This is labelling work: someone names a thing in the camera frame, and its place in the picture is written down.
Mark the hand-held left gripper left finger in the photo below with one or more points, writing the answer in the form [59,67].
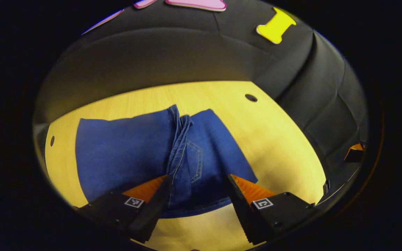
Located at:
[155,209]

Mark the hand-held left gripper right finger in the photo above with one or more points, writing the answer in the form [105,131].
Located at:
[241,205]

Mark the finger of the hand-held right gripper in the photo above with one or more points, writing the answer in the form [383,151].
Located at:
[354,153]

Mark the blue denim jeans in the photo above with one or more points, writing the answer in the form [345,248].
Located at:
[124,157]

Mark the black table edge bracket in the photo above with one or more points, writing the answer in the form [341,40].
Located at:
[326,186]

